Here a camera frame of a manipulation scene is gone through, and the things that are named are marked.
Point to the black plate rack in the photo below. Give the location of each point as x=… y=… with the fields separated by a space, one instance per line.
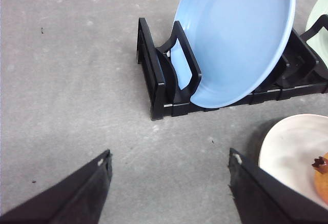
x=304 y=70

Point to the white plate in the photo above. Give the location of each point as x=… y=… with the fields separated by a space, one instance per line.
x=289 y=147

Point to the red orange pomegranate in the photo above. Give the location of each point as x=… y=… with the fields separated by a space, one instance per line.
x=320 y=166

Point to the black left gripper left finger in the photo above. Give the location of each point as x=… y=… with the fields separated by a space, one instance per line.
x=77 y=199

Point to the green plate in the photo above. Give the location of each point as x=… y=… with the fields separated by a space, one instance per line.
x=320 y=41

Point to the blue plate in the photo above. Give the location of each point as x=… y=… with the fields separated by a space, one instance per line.
x=234 y=44

